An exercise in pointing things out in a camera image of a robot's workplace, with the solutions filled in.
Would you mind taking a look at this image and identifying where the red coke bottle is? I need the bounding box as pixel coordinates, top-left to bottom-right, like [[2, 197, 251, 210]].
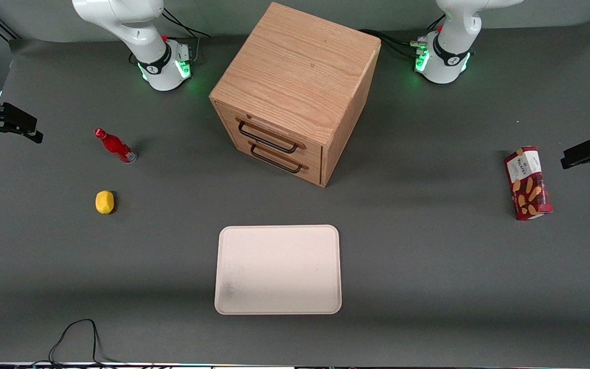
[[94, 128, 137, 164]]

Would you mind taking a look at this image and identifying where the beige plastic tray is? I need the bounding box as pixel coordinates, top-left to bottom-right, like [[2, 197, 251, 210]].
[[214, 224, 343, 315]]

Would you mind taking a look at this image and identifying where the red shortbread biscuit box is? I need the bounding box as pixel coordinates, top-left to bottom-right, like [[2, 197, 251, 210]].
[[504, 146, 554, 221]]

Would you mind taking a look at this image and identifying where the yellow lemon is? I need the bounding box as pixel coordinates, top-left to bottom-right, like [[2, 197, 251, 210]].
[[95, 190, 115, 215]]

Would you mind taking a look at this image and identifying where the grey table mat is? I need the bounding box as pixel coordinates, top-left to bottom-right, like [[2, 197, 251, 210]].
[[0, 19, 590, 367]]

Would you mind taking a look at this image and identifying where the wooden drawer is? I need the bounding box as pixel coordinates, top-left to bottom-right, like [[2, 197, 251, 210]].
[[213, 100, 324, 168], [228, 134, 323, 186]]

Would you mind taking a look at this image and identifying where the wooden drawer cabinet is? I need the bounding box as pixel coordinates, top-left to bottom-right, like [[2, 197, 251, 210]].
[[209, 2, 382, 188]]

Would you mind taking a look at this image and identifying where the black right arm base cable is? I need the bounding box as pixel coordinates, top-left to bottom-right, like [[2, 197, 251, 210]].
[[161, 7, 212, 65]]

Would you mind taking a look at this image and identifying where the black arm base cable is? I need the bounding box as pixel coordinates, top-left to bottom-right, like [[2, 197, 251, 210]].
[[161, 7, 212, 65], [359, 14, 447, 58]]

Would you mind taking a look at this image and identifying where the thin black looped cable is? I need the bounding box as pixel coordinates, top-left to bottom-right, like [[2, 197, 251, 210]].
[[48, 318, 117, 366]]

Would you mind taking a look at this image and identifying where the black left arm base cable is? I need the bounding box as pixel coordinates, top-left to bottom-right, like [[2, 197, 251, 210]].
[[359, 14, 447, 58]]

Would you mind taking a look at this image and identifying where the black metal drawer handle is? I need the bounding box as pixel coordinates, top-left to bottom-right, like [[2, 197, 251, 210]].
[[249, 143, 304, 174], [237, 120, 300, 154]]

